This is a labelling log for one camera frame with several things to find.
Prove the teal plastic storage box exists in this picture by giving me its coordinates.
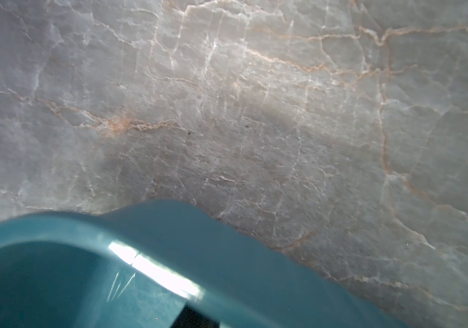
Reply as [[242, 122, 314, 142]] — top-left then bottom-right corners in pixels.
[[0, 200, 403, 327]]

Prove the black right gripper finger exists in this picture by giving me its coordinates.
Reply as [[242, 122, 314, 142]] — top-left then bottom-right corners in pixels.
[[171, 306, 220, 328]]

